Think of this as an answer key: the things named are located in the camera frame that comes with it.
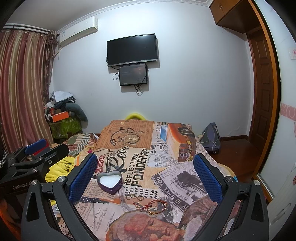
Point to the brown wooden door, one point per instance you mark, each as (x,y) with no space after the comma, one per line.
(263,88)

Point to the small black wall monitor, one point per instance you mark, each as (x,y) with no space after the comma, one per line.
(135,74)

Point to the dark blue backpack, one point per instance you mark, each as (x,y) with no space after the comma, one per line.
(211,139)

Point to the yellow plastic chair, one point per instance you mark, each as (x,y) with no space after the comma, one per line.
(135,116)

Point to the brown overhead wooden cabinet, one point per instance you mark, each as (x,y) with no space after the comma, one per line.
(235,15)

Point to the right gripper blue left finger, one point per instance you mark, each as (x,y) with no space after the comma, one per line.
(80,176)

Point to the striped red curtain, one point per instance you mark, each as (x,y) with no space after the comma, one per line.
(26,70)

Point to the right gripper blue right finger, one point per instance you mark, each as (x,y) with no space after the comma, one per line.
(211,184)

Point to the black wall television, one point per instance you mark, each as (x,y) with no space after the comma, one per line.
(132,49)

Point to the yellow cartoon blanket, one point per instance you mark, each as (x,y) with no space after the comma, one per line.
(61,168)

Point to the purple heart-shaped tin box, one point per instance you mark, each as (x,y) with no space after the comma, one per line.
(110,182)

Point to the orange box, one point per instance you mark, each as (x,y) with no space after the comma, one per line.
(60,116)

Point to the white air conditioner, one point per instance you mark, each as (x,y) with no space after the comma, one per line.
(78,31)

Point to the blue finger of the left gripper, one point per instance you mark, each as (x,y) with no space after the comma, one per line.
(57,153)
(35,147)

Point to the green patterned covered table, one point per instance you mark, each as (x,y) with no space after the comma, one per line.
(65,128)

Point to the printed newspaper-pattern bedspread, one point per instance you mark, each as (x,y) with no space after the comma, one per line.
(162,197)

